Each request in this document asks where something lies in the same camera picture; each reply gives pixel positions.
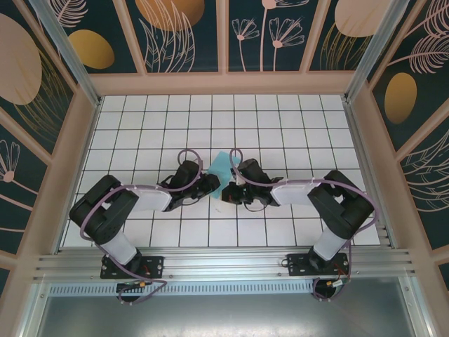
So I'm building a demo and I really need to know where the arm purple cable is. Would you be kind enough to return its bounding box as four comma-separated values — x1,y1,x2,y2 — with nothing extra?
79,149,205,307
229,148,382,303

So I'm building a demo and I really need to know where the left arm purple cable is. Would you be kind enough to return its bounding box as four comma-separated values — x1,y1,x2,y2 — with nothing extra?
79,149,205,307

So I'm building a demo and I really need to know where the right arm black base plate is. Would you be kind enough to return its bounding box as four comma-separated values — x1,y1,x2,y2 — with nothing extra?
286,253,351,278

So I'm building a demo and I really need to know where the grey metal sheet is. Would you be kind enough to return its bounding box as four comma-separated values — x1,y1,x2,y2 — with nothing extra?
33,293,418,337

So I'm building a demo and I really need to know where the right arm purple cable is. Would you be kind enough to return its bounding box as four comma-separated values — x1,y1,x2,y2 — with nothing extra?
229,148,382,303

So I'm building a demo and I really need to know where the aluminium mounting rail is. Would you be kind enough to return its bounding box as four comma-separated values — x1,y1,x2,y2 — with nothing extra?
33,247,418,282

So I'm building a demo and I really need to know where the aluminium side rail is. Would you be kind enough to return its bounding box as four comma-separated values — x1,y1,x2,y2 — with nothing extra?
345,100,396,250

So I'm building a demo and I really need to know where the light blue cloth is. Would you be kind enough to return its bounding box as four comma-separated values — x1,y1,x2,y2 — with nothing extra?
206,150,243,201

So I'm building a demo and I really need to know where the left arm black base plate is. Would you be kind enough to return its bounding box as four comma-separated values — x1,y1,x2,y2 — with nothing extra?
100,256,165,280

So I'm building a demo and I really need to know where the slotted grey cable duct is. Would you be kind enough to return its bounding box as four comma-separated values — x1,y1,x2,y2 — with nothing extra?
48,282,316,296

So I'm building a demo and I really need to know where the aluminium frame post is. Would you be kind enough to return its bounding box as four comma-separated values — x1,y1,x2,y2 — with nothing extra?
28,0,103,108
343,0,418,103

